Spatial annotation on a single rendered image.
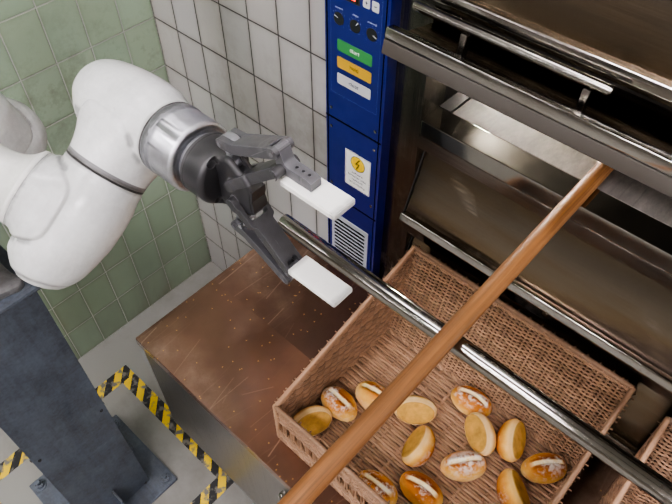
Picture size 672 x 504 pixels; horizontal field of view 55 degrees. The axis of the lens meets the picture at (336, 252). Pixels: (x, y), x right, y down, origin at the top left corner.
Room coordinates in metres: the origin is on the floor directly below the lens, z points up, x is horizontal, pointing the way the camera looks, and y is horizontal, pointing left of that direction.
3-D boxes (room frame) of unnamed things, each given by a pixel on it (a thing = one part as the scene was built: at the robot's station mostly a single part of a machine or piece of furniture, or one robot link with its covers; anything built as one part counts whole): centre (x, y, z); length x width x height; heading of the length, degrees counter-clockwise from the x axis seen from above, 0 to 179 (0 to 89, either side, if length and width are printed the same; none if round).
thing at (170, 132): (0.57, 0.17, 1.48); 0.09 x 0.06 x 0.09; 138
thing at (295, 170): (0.45, 0.04, 1.57); 0.05 x 0.01 x 0.03; 48
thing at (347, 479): (0.61, -0.23, 0.72); 0.56 x 0.49 x 0.28; 48
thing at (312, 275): (0.43, 0.02, 1.42); 0.07 x 0.03 x 0.01; 48
